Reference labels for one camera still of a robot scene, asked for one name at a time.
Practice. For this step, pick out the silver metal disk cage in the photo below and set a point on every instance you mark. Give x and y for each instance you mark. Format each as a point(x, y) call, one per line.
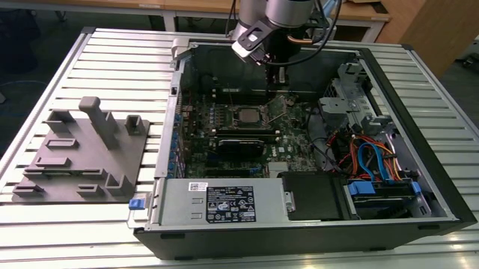
point(333, 107)

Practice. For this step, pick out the green motherboard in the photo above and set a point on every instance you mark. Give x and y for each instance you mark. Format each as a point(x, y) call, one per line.
point(296, 140)

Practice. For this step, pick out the black and silver PC case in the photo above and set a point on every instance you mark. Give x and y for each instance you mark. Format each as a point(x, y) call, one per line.
point(262, 243)

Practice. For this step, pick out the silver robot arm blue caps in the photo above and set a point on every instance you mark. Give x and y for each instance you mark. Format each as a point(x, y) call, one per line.
point(289, 12)

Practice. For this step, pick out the CPU socket with metal frame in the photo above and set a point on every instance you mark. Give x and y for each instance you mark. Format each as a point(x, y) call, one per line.
point(236, 117)

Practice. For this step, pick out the blue expansion slot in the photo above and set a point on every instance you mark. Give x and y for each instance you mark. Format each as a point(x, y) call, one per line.
point(256, 170)

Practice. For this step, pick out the silver-topped green CPU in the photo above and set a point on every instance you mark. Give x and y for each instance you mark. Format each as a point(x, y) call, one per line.
point(250, 115)

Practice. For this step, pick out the graphics card with black fan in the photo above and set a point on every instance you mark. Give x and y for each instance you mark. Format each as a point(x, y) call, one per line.
point(240, 148)

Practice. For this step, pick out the silver finned chipset heat sink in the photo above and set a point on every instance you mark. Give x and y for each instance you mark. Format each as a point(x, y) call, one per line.
point(280, 166)

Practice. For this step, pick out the copper-coloured bent connector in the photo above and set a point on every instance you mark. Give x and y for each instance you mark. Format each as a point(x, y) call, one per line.
point(298, 41)

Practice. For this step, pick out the wooden desk white frame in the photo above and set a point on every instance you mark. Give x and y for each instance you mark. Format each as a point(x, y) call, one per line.
point(360, 12)

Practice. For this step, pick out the grey plastic parts rack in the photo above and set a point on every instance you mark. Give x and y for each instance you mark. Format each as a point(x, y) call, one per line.
point(94, 168)

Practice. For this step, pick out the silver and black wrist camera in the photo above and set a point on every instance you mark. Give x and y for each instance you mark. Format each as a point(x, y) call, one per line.
point(249, 42)

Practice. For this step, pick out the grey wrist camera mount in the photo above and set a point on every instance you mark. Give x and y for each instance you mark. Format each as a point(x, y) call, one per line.
point(320, 30)

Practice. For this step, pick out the black plastic shroud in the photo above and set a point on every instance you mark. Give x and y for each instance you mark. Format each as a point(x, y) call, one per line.
point(314, 196)

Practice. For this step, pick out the silver power supply unit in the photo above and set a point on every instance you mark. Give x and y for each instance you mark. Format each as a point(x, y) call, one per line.
point(180, 207)

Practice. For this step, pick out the wooden cabinet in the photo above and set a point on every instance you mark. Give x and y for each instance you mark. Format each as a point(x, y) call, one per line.
point(430, 28)

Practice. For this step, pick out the blue plastic case latch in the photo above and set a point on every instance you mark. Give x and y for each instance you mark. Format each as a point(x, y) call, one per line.
point(136, 204)

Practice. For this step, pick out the hard disk in blue carrier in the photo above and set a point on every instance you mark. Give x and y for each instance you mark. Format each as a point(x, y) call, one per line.
point(361, 189)

